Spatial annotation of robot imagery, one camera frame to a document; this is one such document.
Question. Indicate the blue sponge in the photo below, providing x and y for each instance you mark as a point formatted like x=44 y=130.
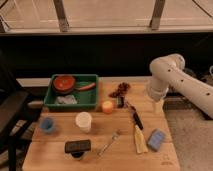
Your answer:
x=156 y=139

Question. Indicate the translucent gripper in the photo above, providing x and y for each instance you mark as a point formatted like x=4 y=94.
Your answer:
x=158 y=107

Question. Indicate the black chair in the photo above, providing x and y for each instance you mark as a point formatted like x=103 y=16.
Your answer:
x=15 y=114

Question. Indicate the small dark block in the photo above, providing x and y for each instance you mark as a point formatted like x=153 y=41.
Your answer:
x=120 y=101

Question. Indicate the white paper cup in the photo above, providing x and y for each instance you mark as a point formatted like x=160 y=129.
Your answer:
x=84 y=121

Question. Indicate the blue plastic cup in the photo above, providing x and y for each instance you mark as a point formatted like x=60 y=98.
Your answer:
x=47 y=125

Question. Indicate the black brush block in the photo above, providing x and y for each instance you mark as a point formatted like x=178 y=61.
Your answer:
x=77 y=148

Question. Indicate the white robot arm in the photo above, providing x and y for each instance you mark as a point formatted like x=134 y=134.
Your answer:
x=168 y=72

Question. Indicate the red frying pan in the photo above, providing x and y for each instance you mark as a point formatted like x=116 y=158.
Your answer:
x=65 y=84

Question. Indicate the orange round fruit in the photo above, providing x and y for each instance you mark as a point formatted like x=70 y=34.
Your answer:
x=107 y=107

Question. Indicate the green plastic tray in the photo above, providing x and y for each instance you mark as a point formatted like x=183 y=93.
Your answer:
x=86 y=100

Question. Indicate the silver metal fork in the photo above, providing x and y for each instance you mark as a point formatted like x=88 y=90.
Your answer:
x=115 y=135

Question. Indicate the black handled knife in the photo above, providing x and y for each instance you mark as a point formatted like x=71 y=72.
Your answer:
x=136 y=117

